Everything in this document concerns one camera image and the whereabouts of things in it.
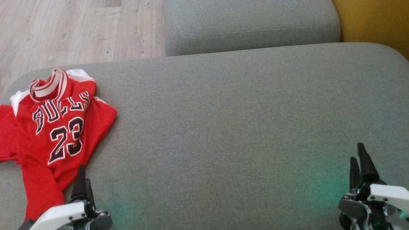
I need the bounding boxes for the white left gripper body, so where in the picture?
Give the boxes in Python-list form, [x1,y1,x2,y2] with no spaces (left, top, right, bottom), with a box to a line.
[30,201,113,230]

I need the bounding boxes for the large grey sofa seat cushion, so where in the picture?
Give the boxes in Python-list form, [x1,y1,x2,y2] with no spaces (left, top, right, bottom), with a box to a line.
[0,42,409,230]

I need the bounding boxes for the red shorts with white trim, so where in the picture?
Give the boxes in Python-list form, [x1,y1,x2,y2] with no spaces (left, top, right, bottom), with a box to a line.
[0,105,66,221]

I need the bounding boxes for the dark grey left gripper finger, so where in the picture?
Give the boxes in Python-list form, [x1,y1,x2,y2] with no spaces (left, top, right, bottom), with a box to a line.
[86,178,96,210]
[71,165,88,202]

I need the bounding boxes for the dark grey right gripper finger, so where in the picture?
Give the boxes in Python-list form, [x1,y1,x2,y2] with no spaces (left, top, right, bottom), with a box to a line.
[349,157,360,192]
[357,143,380,183]

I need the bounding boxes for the small grey sofa cushion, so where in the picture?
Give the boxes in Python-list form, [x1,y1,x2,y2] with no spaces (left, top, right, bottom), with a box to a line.
[163,0,341,57]

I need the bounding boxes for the red Bulls 23 jersey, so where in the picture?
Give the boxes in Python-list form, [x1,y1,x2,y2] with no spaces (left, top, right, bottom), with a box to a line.
[10,68,117,192]

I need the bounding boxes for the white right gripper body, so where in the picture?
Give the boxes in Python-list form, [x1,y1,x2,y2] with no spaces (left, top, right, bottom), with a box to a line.
[338,180,409,230]

